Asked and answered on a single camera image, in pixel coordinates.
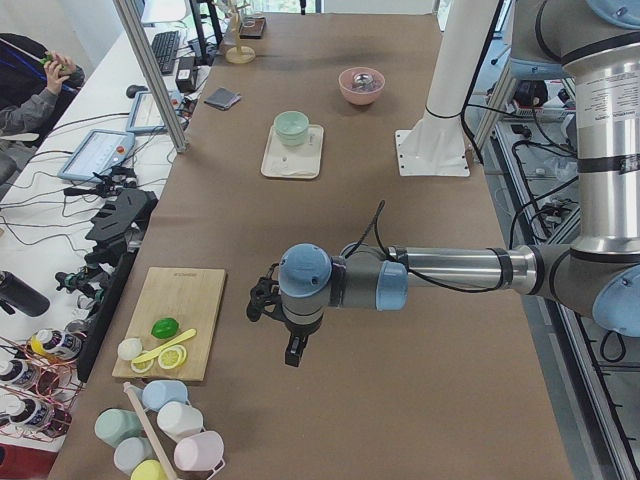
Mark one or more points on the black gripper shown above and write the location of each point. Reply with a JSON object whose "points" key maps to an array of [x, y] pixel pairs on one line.
{"points": [[301, 331]]}

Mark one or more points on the green bowl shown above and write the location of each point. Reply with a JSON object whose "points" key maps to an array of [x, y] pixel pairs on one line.
{"points": [[291, 122], [292, 140]]}

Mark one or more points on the yellow plastic knife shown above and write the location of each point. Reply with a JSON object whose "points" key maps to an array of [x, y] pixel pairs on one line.
{"points": [[152, 354]]}

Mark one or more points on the wooden cutting board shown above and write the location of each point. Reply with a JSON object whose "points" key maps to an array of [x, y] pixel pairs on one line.
{"points": [[190, 296]]}

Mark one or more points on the lemon slice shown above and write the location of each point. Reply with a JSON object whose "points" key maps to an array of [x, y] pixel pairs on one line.
{"points": [[142, 366], [172, 357]]}

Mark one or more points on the green lime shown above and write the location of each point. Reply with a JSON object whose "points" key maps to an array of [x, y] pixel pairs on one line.
{"points": [[165, 328]]}

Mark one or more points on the white mug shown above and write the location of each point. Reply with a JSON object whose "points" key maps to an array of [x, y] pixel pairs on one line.
{"points": [[179, 421]]}

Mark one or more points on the pink mug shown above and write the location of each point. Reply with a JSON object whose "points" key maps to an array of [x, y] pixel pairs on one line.
{"points": [[203, 451]]}

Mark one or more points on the blue mug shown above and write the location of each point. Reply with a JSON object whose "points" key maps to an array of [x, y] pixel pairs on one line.
{"points": [[158, 393]]}

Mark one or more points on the white garlic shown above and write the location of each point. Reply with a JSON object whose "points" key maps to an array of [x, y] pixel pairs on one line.
{"points": [[129, 349]]}

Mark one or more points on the white tray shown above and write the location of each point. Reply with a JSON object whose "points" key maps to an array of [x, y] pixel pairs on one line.
{"points": [[293, 162]]}

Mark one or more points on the yellow mug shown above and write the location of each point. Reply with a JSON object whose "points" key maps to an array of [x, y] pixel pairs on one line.
{"points": [[149, 469]]}

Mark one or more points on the gray mug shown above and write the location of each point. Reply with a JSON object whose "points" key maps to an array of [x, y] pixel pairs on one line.
{"points": [[131, 452]]}

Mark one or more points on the green mug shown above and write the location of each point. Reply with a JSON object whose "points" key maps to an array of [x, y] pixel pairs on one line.
{"points": [[116, 425]]}

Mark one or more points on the gray cloth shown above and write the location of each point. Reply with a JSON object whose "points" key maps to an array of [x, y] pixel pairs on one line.
{"points": [[223, 99]]}

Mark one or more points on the pink bowl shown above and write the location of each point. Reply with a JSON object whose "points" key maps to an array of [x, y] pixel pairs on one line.
{"points": [[361, 86]]}

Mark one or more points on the teach pendant tablet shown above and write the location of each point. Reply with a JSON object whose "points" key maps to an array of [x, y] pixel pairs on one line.
{"points": [[144, 117], [96, 155]]}

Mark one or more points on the wooden mug tree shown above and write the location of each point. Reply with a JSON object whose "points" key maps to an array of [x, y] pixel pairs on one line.
{"points": [[236, 54]]}

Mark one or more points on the black water bottle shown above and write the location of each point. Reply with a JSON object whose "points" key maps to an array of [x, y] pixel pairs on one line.
{"points": [[18, 295]]}

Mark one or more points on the black keyboard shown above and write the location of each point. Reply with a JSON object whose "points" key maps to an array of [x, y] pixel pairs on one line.
{"points": [[165, 46]]}

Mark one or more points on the person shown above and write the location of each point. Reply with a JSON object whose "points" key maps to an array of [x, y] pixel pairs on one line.
{"points": [[37, 86]]}

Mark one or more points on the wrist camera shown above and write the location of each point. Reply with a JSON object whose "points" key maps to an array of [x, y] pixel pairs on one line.
{"points": [[265, 298]]}

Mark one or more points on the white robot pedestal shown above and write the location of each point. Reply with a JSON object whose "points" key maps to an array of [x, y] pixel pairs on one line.
{"points": [[435, 146]]}

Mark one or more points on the aluminium frame post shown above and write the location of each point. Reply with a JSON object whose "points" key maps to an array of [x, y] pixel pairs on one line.
{"points": [[146, 60]]}

